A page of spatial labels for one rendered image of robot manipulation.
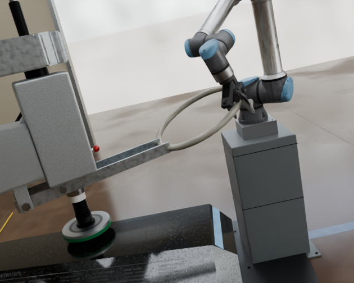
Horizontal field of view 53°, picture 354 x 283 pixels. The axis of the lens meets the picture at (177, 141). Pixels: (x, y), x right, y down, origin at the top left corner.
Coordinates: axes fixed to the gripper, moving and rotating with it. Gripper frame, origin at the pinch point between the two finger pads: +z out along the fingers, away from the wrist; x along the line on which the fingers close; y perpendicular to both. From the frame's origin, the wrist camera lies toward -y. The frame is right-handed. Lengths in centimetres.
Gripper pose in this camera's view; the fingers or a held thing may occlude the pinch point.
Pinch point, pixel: (244, 115)
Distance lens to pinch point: 166.2
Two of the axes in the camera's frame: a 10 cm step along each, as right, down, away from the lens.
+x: -7.5, 1.8, 6.3
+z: 5.2, 7.5, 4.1
